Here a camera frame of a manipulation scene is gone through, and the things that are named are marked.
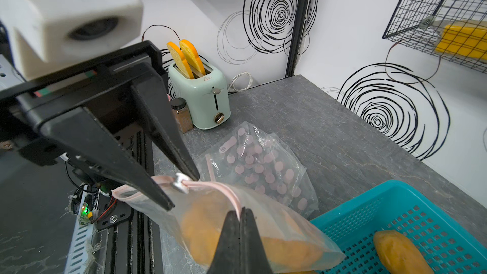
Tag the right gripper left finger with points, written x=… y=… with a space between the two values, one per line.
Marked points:
x=226 y=259

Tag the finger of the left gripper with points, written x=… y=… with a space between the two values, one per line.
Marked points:
x=82 y=134
x=159 y=123

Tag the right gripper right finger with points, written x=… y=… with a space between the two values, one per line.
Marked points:
x=252 y=256

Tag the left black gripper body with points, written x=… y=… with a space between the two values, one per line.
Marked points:
x=103 y=85

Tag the potato bagged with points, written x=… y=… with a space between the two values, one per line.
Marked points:
x=291 y=256
x=202 y=223

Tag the clear zipper bag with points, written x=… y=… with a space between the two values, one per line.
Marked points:
x=273 y=219
x=247 y=156

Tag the teal plastic basket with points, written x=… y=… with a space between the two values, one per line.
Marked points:
x=394 y=205

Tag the brown spice jar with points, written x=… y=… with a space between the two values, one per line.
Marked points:
x=182 y=114

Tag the lower toast slice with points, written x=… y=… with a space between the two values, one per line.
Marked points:
x=180 y=60

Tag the toast slice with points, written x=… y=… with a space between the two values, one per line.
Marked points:
x=192 y=56
x=180 y=60

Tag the upper toast slice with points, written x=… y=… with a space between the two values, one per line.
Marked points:
x=192 y=56

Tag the mint green toaster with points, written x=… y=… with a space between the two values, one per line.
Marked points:
x=206 y=95

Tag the potato right middle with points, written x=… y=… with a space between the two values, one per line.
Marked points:
x=398 y=254

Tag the yellow item in basket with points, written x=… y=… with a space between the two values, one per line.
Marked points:
x=464 y=39

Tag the white slotted cable duct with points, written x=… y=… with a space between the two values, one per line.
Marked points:
x=79 y=255

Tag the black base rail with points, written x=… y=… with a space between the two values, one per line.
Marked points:
x=38 y=214

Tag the black wire wall basket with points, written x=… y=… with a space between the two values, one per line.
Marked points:
x=418 y=24

